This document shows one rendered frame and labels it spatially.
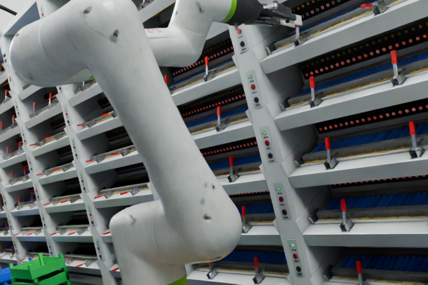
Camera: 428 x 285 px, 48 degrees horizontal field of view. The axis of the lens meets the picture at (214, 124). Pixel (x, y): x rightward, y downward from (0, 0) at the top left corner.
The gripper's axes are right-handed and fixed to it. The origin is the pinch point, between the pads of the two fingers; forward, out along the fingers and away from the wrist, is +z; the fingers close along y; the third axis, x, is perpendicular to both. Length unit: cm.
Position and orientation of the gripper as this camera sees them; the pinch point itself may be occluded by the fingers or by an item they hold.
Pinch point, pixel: (290, 20)
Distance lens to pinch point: 147.2
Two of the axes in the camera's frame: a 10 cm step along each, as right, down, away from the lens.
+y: 6.4, -1.8, -7.5
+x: -1.1, -9.8, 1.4
